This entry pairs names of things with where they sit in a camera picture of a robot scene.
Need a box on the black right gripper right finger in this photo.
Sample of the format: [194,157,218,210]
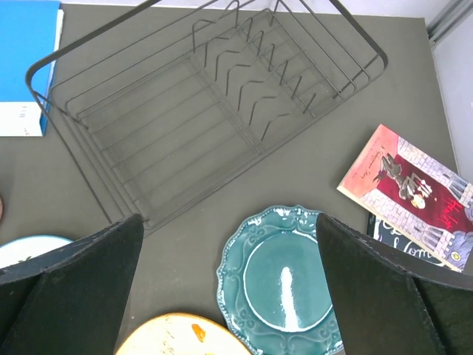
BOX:
[316,213,472,354]

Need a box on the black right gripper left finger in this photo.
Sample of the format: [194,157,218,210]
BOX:
[1,214,144,354]

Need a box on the white watermelon plate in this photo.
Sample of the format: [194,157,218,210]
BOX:
[0,235,72,268]

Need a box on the peach bird plate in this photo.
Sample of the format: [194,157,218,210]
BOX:
[116,312,251,354]

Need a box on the teal embossed plate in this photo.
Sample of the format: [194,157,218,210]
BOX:
[216,206,344,354]

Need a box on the dark lettered book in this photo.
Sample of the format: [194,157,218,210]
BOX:
[367,214,446,267]

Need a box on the red illustrated book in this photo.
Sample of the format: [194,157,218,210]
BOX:
[337,124,472,272]

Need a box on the blue folder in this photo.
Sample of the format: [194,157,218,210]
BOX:
[1,1,64,137]

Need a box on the grey wire dish rack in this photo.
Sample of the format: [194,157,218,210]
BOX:
[25,1,388,233]

